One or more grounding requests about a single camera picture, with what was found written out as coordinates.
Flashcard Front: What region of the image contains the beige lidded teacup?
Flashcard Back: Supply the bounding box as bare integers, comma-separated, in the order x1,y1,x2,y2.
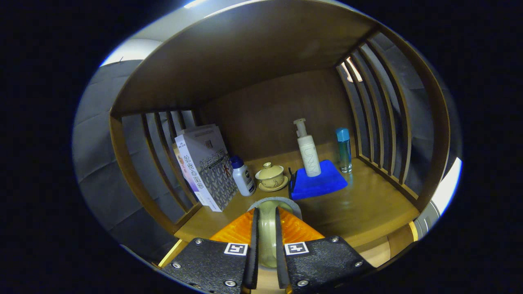
255,162,289,192

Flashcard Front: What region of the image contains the purple book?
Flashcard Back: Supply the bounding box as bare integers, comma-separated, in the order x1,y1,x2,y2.
173,143,201,203

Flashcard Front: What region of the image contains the white book with patterned cover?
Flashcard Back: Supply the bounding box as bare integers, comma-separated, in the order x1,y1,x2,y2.
175,125,239,212

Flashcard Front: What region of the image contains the wooden cabinet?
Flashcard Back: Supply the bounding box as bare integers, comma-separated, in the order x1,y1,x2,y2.
108,0,452,270

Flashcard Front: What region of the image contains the wooden countertop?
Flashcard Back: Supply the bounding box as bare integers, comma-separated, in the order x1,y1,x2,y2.
174,141,421,247

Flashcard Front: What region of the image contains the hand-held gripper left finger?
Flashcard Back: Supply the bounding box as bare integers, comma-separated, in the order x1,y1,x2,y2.
162,207,260,294

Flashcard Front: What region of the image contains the blue folded cloth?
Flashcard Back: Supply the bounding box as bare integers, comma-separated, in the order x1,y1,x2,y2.
288,159,349,201

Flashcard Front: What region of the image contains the clear blue bottle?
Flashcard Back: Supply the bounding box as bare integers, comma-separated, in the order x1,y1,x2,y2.
335,127,353,173

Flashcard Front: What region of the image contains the white pump bottle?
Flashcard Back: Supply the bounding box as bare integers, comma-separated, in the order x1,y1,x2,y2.
293,118,322,178

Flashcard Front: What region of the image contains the white bottle with blue cap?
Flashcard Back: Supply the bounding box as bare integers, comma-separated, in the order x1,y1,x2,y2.
230,155,257,197

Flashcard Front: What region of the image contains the green handled scrubbing brush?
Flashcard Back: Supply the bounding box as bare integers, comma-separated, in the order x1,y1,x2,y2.
247,197,303,270

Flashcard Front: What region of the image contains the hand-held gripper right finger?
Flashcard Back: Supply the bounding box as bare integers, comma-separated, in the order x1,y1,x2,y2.
275,207,374,292

